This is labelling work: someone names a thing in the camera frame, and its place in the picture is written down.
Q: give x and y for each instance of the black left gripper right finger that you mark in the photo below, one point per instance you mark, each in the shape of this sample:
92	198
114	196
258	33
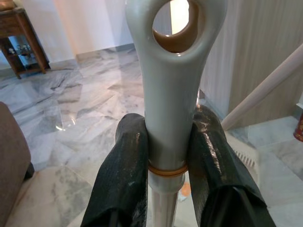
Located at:
217	177

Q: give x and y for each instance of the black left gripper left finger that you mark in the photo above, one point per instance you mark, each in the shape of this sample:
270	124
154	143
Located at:
123	177

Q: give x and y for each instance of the red patterned container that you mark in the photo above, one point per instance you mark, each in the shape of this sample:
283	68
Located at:
299	127

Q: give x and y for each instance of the brown sofa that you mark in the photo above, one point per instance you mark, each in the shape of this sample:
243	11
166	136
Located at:
11	153

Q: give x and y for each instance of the dark wooden display cabinet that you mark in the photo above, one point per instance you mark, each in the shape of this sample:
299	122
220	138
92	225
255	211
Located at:
21	26

